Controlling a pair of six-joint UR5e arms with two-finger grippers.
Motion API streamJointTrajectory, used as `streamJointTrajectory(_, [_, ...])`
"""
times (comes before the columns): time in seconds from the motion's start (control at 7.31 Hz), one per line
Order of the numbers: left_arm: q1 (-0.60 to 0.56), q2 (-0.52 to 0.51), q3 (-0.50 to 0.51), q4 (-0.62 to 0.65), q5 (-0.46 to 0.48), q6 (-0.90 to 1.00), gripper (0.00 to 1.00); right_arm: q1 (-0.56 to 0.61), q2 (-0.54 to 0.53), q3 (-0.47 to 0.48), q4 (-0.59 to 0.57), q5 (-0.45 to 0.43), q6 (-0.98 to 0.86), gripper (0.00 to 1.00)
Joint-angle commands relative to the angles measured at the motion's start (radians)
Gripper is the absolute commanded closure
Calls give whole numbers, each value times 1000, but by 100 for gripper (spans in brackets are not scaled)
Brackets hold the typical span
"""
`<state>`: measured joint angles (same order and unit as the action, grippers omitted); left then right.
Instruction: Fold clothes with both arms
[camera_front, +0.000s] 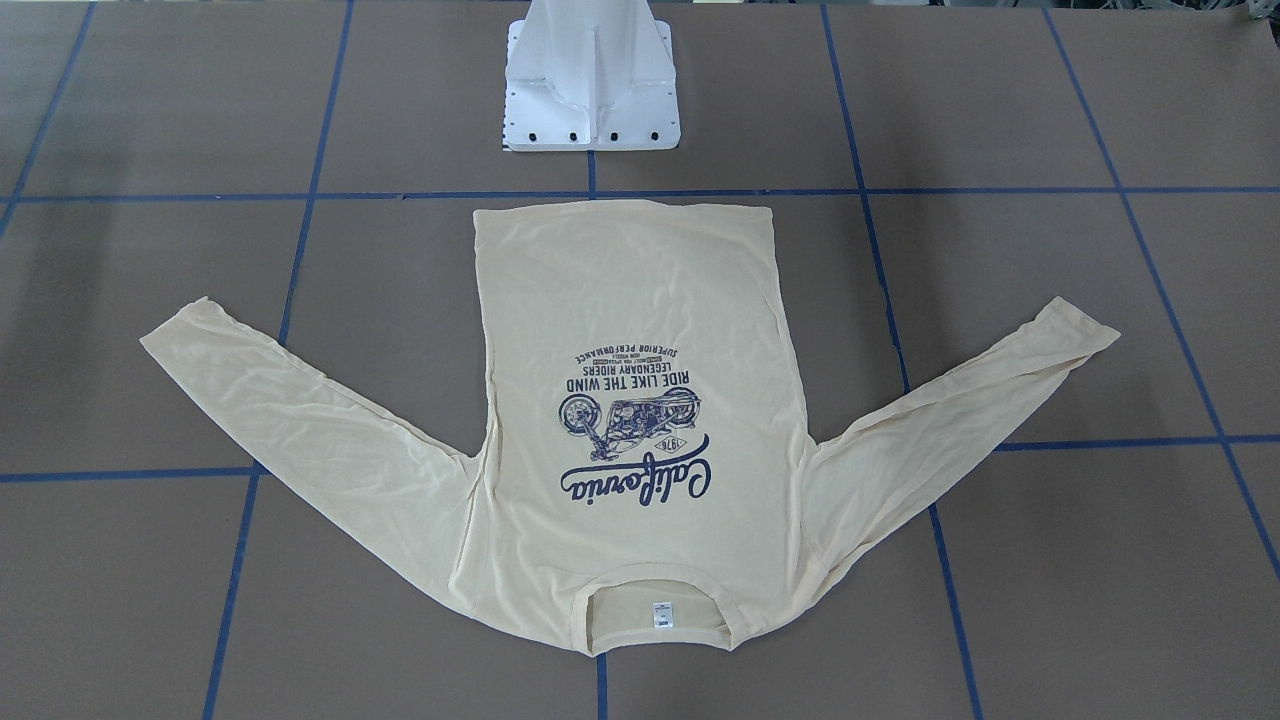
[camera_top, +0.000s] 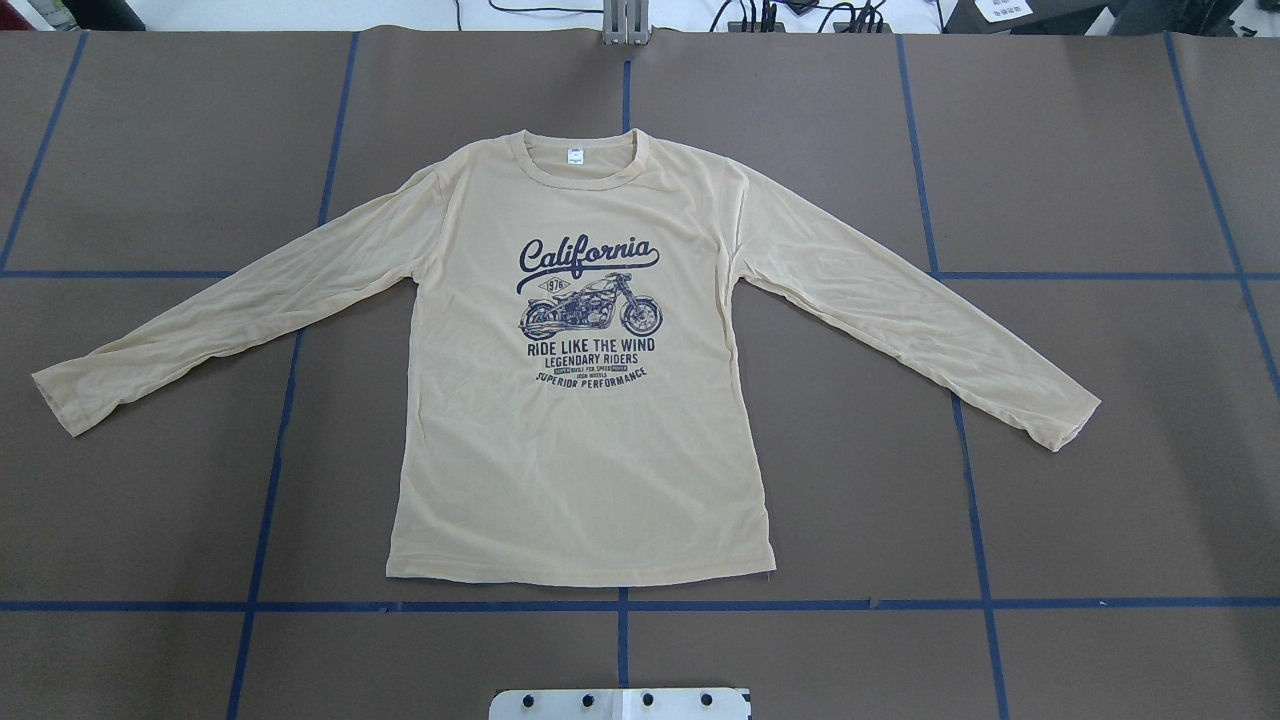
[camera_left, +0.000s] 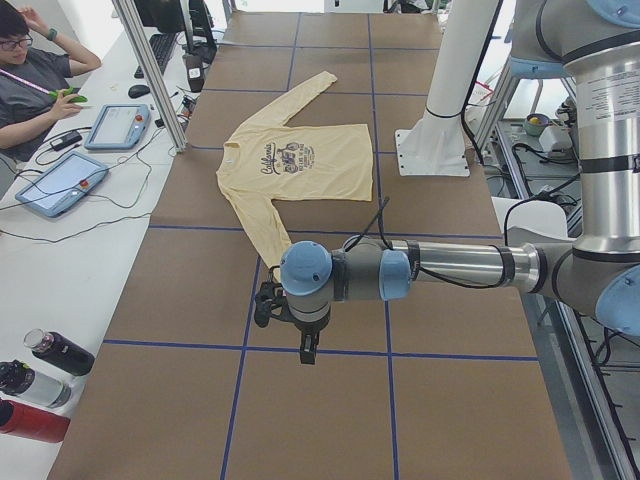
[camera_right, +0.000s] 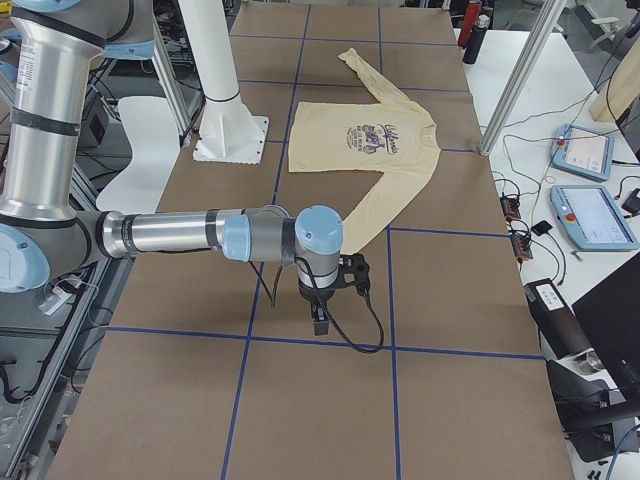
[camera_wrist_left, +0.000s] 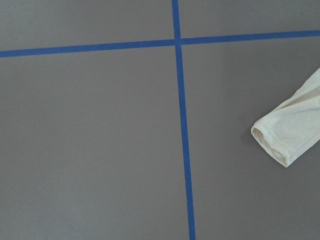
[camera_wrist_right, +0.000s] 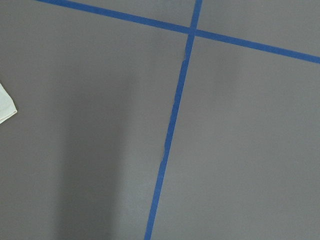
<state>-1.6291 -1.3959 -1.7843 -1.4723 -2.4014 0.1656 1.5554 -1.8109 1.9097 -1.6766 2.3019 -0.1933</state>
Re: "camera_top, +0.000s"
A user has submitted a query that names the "beige long-sleeve printed shirt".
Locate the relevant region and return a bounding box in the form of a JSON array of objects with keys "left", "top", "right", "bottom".
[{"left": 33, "top": 129, "right": 1100, "bottom": 588}]

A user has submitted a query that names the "brown paper table cover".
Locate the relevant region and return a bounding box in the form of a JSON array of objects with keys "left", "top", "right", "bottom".
[{"left": 1, "top": 26, "right": 1279, "bottom": 719}]

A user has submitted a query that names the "aluminium frame post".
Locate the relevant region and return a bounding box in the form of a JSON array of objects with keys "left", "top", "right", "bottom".
[{"left": 602, "top": 0, "right": 652, "bottom": 46}]

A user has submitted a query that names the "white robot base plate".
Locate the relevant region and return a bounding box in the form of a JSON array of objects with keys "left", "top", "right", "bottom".
[{"left": 488, "top": 687, "right": 753, "bottom": 719}]

